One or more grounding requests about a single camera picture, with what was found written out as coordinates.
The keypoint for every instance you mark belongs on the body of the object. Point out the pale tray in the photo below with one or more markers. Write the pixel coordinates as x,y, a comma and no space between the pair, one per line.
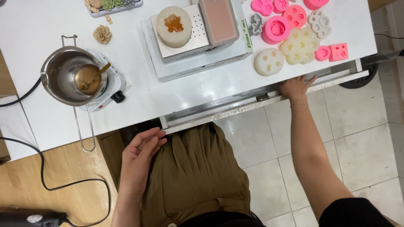
126,10

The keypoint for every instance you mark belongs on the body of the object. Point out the silver perforated metal appliance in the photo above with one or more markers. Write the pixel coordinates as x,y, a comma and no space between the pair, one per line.
202,39

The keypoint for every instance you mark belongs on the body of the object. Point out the small green succulent candle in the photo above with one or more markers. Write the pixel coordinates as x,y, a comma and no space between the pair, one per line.
118,3

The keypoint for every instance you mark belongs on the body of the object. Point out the gold spoon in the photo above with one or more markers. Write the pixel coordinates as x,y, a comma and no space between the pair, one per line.
94,75

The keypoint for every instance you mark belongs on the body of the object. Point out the beige flat flower candle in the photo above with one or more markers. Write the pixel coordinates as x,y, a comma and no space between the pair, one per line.
92,4

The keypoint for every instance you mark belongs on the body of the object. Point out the pink mould with stars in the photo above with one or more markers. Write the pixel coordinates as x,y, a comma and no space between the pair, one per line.
296,16

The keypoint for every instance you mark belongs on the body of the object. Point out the pink round rose mould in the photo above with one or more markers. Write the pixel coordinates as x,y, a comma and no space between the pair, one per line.
275,30

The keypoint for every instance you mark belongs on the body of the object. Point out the large green succulent candle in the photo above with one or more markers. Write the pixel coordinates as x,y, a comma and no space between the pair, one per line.
107,4

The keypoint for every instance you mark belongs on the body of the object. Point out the beige round flower candle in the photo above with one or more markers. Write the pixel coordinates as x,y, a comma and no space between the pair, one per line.
102,34

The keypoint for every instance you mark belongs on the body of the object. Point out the white cardboard box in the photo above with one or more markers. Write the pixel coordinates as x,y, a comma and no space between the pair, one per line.
202,66

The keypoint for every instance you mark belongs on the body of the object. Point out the large translucent flower mould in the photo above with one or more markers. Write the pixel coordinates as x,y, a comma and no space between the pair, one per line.
299,46

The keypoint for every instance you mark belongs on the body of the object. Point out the olive pleated skirt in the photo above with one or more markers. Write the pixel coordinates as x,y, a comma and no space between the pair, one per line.
192,176

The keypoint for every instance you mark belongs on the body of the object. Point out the person's left hand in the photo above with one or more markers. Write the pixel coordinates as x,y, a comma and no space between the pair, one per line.
135,167

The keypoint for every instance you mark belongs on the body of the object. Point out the black heat gun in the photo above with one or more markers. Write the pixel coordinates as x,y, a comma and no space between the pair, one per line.
28,219

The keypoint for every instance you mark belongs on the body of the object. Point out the pink square silicone mould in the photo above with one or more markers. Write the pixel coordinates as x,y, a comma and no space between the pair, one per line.
338,52

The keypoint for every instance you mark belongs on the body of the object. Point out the person's left fingers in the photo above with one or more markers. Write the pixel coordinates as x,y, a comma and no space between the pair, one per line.
153,135

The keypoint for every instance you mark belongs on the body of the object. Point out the white mould with amber wax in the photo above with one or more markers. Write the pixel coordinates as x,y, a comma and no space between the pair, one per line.
173,30

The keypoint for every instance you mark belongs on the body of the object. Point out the brown melted wax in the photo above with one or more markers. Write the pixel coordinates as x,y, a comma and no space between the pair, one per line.
84,77

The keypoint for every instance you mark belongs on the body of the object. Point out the steel melting pot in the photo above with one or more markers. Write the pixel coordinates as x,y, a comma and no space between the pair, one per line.
58,72

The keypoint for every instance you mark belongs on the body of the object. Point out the black round base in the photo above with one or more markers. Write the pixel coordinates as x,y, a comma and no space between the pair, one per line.
363,78

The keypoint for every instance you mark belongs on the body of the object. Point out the small pink flat mould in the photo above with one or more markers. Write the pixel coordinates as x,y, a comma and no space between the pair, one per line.
280,5

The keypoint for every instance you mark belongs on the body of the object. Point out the small pink round mould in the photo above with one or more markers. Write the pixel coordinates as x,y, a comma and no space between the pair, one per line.
322,53

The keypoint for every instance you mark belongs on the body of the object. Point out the grey succulent candle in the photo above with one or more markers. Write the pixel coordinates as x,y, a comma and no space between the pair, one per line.
128,3

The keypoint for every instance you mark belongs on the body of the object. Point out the person's right fingers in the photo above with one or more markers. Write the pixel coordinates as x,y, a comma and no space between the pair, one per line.
298,80

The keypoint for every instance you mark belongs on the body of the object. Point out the pink rectangular loaf mould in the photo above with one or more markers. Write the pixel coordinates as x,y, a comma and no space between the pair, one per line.
219,20

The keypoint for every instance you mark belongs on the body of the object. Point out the grey silicone mould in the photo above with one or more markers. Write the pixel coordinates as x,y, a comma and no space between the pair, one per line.
256,24

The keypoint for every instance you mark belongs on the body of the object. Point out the pink plain round mould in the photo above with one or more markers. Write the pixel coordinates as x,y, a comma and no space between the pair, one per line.
315,3

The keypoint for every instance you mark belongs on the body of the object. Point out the pink lobed flower mould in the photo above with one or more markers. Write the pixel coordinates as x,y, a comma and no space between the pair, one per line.
262,7

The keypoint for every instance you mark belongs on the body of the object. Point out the black top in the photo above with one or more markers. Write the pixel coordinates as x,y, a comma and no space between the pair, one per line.
356,214

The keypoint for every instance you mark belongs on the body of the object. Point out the white electric hot plate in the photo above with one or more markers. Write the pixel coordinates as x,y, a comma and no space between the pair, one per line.
116,83

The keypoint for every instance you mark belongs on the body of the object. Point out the dark metal bar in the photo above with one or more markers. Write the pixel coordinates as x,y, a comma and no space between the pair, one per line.
382,56

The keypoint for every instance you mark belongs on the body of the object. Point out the white round silicone mould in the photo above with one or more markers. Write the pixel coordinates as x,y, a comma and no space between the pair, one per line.
269,62

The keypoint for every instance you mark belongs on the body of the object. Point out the person's right hand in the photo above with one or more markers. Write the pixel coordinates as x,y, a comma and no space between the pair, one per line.
295,90

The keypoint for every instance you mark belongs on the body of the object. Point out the white table drawer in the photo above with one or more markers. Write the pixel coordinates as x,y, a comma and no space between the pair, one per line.
205,110

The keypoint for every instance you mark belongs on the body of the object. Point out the small beige wax piece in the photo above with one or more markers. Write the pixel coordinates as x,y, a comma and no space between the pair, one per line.
109,19

